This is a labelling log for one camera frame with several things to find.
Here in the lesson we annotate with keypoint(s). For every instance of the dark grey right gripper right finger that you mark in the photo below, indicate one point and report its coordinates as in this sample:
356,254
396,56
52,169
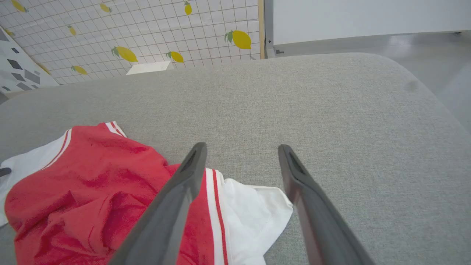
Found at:
320,221

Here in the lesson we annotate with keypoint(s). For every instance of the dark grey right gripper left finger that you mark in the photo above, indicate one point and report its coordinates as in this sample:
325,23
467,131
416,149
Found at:
165,217

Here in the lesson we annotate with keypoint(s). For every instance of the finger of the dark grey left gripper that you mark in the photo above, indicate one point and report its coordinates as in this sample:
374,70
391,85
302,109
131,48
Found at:
4,171

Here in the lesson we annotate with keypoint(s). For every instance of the red and white jersey shirt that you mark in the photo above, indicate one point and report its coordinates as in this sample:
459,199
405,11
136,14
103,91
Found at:
84,198

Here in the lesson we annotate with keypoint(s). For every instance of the grey terrazzo print panel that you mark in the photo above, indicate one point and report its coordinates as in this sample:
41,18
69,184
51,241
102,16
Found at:
18,70

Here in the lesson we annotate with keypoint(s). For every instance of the white rectangular box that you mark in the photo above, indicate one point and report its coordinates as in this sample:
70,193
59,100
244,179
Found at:
149,68

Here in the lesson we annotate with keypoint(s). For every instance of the lemon print grid panel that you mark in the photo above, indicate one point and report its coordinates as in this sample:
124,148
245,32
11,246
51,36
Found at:
154,25

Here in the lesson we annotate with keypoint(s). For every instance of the grey metal panel stand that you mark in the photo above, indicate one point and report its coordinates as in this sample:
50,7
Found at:
269,25

